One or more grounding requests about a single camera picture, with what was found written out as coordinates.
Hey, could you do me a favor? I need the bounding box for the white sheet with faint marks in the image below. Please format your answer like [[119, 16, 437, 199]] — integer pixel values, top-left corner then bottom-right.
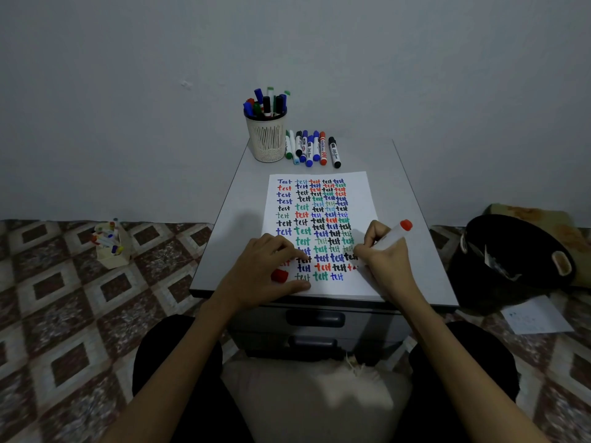
[[501, 295, 575, 335]]

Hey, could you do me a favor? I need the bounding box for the beige fuzzy cloth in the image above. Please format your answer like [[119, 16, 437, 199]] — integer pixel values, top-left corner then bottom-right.
[[221, 357, 412, 443]]

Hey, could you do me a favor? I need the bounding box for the white marker with red ends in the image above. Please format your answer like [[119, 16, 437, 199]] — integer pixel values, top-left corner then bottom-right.
[[358, 219, 414, 268]]

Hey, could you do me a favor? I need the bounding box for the person's left forearm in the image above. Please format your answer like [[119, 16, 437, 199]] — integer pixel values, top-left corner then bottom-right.
[[101, 297, 241, 443]]

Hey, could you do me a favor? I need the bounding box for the person's leg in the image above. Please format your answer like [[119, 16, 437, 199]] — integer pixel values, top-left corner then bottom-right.
[[132, 314, 241, 443], [406, 320, 521, 443]]

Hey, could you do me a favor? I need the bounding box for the person's left leg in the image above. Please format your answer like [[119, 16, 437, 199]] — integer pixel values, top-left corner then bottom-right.
[[132, 314, 241, 443]]

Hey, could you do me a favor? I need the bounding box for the grey drawer cabinet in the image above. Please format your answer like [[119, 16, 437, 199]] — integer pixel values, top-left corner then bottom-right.
[[190, 140, 459, 365]]

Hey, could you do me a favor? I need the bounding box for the person's right leg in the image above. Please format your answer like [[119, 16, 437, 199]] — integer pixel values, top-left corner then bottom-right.
[[406, 320, 521, 443]]

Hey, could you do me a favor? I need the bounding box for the person's right hand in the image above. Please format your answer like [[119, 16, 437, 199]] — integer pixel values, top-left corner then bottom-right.
[[353, 220, 421, 305]]

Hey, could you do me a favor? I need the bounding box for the row of colored markers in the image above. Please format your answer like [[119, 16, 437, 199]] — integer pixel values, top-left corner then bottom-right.
[[284, 129, 342, 169]]

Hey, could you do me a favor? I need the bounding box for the white paper with colored writing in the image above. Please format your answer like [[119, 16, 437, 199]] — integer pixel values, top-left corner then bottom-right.
[[260, 171, 387, 300]]

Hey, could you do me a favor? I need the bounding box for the small cream box of pens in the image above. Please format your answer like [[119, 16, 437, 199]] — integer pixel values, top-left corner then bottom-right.
[[90, 218, 132, 270]]

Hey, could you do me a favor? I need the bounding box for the yellow floral cushion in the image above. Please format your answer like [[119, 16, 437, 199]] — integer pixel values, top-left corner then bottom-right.
[[482, 203, 591, 289]]

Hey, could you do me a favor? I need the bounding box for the person's right forearm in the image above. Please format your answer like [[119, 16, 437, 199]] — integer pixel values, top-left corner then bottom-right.
[[395, 290, 550, 443]]

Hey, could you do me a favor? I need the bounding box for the person's left hand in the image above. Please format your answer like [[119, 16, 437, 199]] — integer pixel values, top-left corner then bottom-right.
[[213, 233, 313, 314]]

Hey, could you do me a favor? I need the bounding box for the black plastic bucket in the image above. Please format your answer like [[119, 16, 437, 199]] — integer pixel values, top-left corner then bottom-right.
[[448, 214, 577, 314]]

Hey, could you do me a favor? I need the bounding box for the beige mesh cup black rim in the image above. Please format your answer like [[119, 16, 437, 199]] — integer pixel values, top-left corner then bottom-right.
[[243, 108, 288, 163]]

